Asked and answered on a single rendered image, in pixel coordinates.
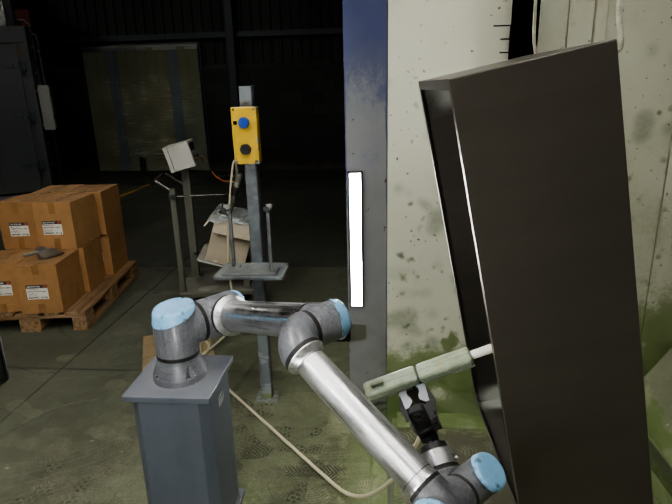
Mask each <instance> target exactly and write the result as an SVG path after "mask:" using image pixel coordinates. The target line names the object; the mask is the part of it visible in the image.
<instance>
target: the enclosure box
mask: <svg viewBox="0 0 672 504"><path fill-rule="evenodd" d="M418 84H419V89H420V95H421V100H422V106H423V111H424V117H425V122H426V128H427V134H428V139H429V145H430V150H431V156H432V161H433V167H434V172H435V178H436V183H437V189H438V194H439V200H440V205H441V211H442V216H443V222H444V227H445V233H446V239H447V244H448V250H449V255H450V261H451V266H452V272H453V277H454V283H455V288H456V294H457V299H458V305H459V310H460V316H461V321H462V327H463V333H464V338H465V344H466V347H467V348H468V349H469V350H470V351H471V350H474V349H477V348H480V347H483V346H486V345H488V344H491V346H492V352H493V353H490V354H488V355H485V356H482V357H479V358H476V359H473V360H474V363H475V365H476V366H474V367H471V368H470V371H471V377H472V382H473V388H474V393H475V399H476V404H477V406H478V409H479V411H480V414H481V417H482V419H483V422H484V425H485V427H486V430H487V432H488V435H489V438H490V440H491V443H492V446H493V448H494V451H495V453H496V456H497V459H498V461H499V462H500V464H501V465H502V467H503V469H504V472H505V475H506V482H507V485H508V488H509V490H510V493H511V496H512V498H513V501H514V503H515V504H654V503H653V490H652V477H651V465H650V452H649V439H648V427H647V414H646V401H645V389H644V376H643V363H642V351H641V338H640V325H639V312H638V300H637V287H636V274H635V262H634V249H633V236H632V224H631V211H630V198H629V185H628V173H627V160H626V147H625V135H624V122H623V109H622V97H621V84H620V71H619V59H618V46H617V39H612V40H608V41H607V40H606V41H601V42H596V43H590V44H585V45H579V46H574V47H569V48H563V49H558V50H553V51H547V52H542V53H536V54H531V55H526V56H522V57H518V58H514V59H510V60H505V61H501V62H497V63H493V64H489V65H485V66H481V67H476V68H472V69H468V70H464V71H460V72H456V73H452V74H447V75H443V76H439V77H435V78H431V79H427V80H423V81H419V82H418Z"/></svg>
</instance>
